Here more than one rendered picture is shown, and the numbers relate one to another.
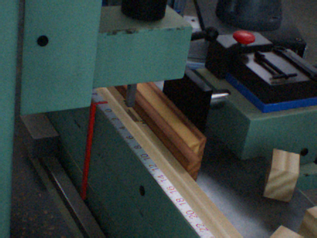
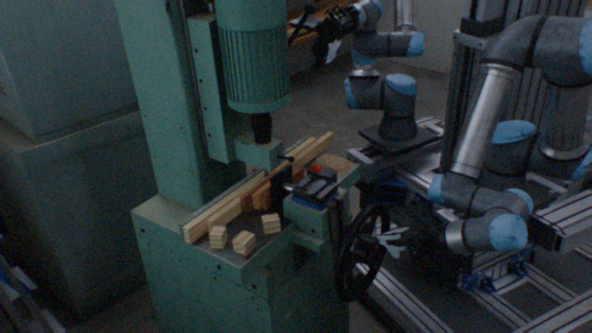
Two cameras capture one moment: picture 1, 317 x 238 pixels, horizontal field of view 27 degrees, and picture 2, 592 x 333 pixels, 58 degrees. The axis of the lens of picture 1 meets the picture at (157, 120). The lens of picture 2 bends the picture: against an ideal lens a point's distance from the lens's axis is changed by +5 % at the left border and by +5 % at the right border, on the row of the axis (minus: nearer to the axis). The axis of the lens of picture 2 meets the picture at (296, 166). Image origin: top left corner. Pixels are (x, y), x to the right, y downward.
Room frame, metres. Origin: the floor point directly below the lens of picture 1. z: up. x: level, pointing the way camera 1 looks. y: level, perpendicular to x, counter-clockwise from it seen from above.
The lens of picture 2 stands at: (0.34, -1.24, 1.77)
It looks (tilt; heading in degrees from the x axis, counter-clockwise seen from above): 31 degrees down; 70
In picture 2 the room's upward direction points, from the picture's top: 3 degrees counter-clockwise
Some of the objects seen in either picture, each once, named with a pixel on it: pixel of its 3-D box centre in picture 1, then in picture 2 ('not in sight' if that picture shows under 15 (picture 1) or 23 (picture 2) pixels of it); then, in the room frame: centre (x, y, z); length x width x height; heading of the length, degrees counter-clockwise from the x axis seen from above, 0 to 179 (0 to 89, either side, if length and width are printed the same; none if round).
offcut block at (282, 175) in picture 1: (281, 175); (271, 223); (0.65, -0.16, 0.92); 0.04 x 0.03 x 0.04; 173
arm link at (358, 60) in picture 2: not in sight; (369, 45); (1.12, 0.18, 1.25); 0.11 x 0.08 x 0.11; 150
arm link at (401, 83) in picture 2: not in sight; (398, 93); (1.34, 0.33, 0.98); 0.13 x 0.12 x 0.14; 150
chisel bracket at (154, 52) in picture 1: (121, 49); (259, 151); (0.70, 0.06, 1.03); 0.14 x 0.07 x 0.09; 123
